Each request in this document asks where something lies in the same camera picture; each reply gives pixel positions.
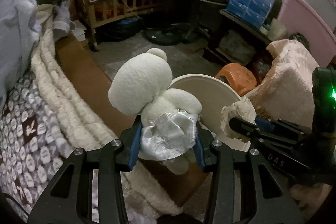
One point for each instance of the left gripper left finger tip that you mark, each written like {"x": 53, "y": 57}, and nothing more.
{"x": 131, "y": 140}

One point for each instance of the white round trash bin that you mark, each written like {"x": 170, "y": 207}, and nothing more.
{"x": 213, "y": 94}

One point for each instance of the brown wooden bed frame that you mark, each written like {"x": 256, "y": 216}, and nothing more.
{"x": 92, "y": 84}

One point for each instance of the black fan base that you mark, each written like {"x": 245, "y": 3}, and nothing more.
{"x": 166, "y": 36}

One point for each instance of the cream fleece blanket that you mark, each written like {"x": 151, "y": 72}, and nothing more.
{"x": 82, "y": 127}

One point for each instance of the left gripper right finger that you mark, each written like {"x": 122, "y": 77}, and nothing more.
{"x": 203, "y": 155}

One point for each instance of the white plush teddy bear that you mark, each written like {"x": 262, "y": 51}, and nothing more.
{"x": 168, "y": 115}

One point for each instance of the pink fluffy blanket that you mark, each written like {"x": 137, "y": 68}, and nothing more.
{"x": 286, "y": 91}

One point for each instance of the pink plastic tub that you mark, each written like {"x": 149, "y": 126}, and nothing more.
{"x": 298, "y": 17}

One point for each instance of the patterned purple bed quilt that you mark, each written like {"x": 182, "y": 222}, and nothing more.
{"x": 33, "y": 147}

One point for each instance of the light blue crumpled sheet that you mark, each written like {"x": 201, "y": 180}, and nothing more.
{"x": 19, "y": 34}

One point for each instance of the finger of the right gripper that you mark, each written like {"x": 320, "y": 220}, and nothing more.
{"x": 246, "y": 131}

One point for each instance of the orange plastic stool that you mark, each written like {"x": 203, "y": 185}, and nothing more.
{"x": 238, "y": 77}

